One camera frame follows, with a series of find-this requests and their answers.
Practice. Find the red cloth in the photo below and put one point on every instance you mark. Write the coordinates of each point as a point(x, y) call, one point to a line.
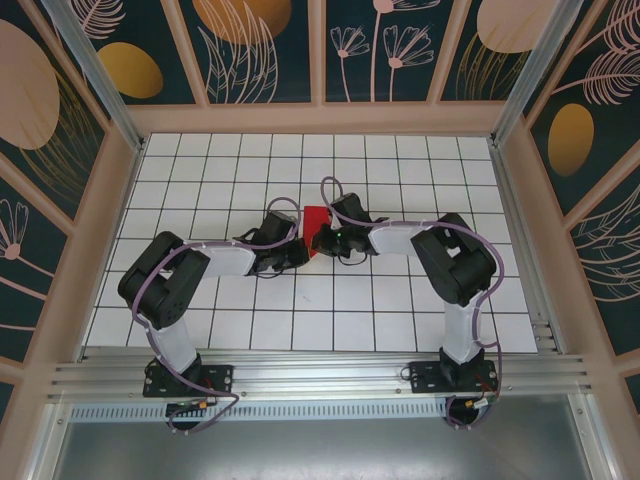
point(315, 220)

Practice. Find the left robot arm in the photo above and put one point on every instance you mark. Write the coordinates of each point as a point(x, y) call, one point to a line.
point(162, 280)

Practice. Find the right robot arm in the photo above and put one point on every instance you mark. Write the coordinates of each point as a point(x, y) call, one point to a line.
point(452, 260)

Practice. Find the grey metal sheet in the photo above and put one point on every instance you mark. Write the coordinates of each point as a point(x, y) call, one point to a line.
point(320, 450)

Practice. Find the small circuit board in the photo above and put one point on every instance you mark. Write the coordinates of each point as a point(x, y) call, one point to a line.
point(187, 406)

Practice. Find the yellow power connector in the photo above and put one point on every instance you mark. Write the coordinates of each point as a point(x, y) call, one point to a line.
point(472, 403)

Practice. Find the feather and golden oval panel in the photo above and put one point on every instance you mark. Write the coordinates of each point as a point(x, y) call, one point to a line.
point(570, 140)

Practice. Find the pink disc and fronds panel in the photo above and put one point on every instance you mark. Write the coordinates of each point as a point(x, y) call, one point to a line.
point(500, 25)

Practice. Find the wall panel with flower drawings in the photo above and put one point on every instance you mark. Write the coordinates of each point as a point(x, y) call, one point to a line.
point(380, 75)

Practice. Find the long aluminium frame rail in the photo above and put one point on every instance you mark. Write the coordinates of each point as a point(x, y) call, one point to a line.
point(320, 370)

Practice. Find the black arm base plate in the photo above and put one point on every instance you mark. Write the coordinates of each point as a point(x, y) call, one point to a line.
point(220, 375)
point(425, 377)

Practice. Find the aluminium side rail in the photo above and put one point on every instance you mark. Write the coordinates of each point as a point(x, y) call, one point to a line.
point(521, 235)

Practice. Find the wall panel with leaf drawing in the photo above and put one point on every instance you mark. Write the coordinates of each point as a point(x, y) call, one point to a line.
point(240, 20)

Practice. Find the wall panel with golden oval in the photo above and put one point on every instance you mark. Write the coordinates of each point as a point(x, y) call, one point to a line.
point(130, 70)

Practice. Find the aluminium corner post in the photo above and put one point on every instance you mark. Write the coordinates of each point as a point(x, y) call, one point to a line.
point(534, 75)
point(105, 85)

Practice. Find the wall panel with single flower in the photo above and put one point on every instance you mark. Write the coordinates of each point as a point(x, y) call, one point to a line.
point(20, 280)

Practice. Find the wall panel with fern drawing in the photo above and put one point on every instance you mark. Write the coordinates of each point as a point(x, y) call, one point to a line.
point(610, 260)

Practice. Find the large pink disc wall panel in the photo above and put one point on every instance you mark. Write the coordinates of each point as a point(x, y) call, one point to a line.
point(30, 100)

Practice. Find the aluminium frame bar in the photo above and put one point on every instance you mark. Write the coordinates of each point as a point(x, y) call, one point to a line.
point(47, 440)
point(592, 440)

